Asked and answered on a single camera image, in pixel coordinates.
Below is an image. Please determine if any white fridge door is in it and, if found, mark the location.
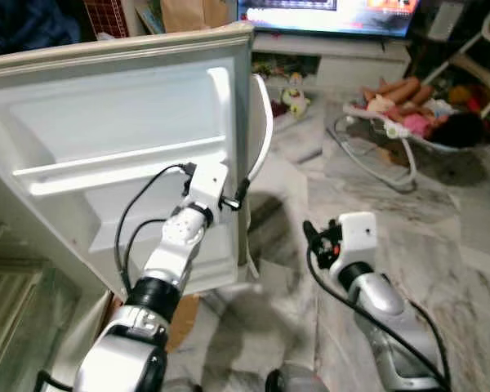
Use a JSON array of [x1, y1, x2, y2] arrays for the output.
[[0, 22, 256, 296]]

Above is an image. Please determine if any grey baby bouncer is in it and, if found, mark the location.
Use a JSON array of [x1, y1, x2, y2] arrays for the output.
[[325, 96, 484, 194]]

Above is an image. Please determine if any white and green plush toy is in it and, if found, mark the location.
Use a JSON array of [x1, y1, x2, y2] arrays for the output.
[[280, 75, 312, 118]]

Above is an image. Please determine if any child in pink clothes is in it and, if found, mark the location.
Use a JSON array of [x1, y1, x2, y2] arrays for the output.
[[362, 77, 488, 149]]

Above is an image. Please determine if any white television cabinet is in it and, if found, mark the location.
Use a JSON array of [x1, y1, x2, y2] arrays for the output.
[[252, 33, 411, 92]]

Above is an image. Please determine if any brown paper bag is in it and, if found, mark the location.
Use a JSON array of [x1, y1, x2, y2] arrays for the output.
[[158, 0, 231, 33]]

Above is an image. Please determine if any flat screen television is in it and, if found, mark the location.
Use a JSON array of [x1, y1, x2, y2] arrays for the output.
[[237, 0, 419, 38]]

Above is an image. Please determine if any red lattice panel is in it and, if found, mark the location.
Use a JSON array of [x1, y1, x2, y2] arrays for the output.
[[84, 0, 133, 39]]

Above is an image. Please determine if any white plastic high chair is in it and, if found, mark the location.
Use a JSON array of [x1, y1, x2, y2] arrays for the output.
[[423, 0, 490, 119]]

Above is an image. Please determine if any dark blue cloth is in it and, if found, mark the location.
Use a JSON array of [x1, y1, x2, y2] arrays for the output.
[[0, 0, 84, 56]]

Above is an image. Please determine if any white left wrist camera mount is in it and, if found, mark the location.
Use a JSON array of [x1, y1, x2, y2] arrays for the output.
[[184, 161, 229, 225]]

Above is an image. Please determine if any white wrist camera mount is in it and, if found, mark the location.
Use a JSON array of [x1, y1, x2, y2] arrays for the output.
[[184, 161, 229, 225], [336, 212, 379, 270]]

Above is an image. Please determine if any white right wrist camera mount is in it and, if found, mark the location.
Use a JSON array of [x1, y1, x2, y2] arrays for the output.
[[336, 212, 379, 270]]

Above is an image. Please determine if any white curved fridge door handle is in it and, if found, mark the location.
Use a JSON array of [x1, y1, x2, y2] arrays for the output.
[[243, 73, 275, 280]]

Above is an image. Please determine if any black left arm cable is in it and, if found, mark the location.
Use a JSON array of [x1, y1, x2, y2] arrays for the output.
[[113, 163, 198, 296], [122, 217, 171, 295]]

